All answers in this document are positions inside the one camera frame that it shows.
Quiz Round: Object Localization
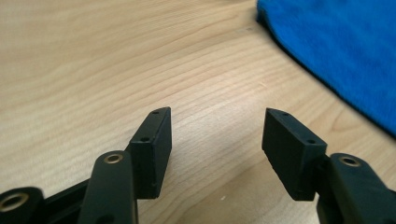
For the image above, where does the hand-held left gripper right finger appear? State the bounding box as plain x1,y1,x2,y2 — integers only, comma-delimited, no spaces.
262,107,329,202

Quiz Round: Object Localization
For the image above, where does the blue fleece cloth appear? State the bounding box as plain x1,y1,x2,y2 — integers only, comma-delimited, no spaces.
256,0,396,138

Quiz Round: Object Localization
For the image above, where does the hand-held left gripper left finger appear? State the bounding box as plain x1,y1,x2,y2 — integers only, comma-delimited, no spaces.
125,106,173,200

